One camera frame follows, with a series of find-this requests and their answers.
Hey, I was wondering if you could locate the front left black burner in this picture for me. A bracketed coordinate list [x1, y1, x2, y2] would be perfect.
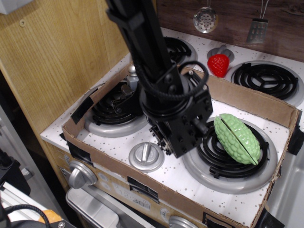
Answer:
[85, 80, 148, 138]

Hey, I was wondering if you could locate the silver oven door handle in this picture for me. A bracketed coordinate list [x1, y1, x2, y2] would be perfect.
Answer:
[66, 188, 153, 228]

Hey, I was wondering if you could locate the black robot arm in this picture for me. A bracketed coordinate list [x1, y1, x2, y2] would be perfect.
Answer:
[107, 0, 213, 158]

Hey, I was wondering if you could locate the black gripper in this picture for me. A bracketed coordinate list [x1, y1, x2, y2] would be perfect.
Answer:
[139, 63, 213, 158]

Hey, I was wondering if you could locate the grey pepper shaker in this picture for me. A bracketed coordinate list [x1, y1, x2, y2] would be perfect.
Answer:
[126, 65, 139, 92]

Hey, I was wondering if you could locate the back right black burner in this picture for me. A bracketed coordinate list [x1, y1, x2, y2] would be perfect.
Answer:
[225, 60, 304, 106]

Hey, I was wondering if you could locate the silver oven dial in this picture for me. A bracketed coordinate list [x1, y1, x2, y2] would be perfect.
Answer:
[68, 161, 97, 189]
[169, 216, 195, 228]

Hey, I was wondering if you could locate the green bitter melon toy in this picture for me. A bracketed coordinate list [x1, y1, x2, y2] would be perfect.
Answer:
[214, 114, 261, 165]

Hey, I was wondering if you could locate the orange object bottom left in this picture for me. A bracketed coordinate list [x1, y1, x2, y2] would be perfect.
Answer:
[42, 209, 62, 223]

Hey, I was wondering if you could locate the silver strainer ladle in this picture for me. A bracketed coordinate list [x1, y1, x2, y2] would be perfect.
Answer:
[193, 0, 219, 34]

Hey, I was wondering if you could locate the back left black burner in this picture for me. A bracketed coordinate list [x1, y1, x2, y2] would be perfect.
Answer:
[164, 37, 198, 65]

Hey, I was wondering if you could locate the silver oven dial left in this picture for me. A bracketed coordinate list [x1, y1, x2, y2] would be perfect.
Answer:
[68, 161, 97, 189]

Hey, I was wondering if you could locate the black burner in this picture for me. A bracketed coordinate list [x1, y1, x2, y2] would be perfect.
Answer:
[85, 80, 148, 138]
[182, 118, 278, 194]
[164, 37, 198, 65]
[225, 60, 304, 106]

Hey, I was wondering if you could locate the silver slotted spatula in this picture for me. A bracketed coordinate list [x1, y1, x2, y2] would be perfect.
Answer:
[246, 0, 269, 44]

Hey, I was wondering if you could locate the silver oven dial right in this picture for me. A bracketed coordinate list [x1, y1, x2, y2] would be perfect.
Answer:
[169, 216, 195, 228]

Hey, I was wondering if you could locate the silver back stove knob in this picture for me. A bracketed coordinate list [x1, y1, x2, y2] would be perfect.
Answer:
[207, 45, 235, 62]

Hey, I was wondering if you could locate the black braided cable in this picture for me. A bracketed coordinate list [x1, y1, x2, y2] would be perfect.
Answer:
[0, 204, 51, 228]

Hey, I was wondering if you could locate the silver stove knob lower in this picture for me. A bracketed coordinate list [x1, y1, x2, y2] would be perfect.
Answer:
[129, 142, 165, 173]

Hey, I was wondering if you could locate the front right black burner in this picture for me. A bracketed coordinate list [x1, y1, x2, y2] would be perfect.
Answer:
[182, 118, 278, 194]

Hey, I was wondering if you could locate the red strawberry toy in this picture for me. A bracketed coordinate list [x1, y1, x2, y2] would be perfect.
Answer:
[207, 54, 230, 78]

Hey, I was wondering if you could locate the silver stove knob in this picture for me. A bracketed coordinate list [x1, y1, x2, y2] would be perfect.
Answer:
[207, 45, 235, 62]
[129, 142, 165, 173]

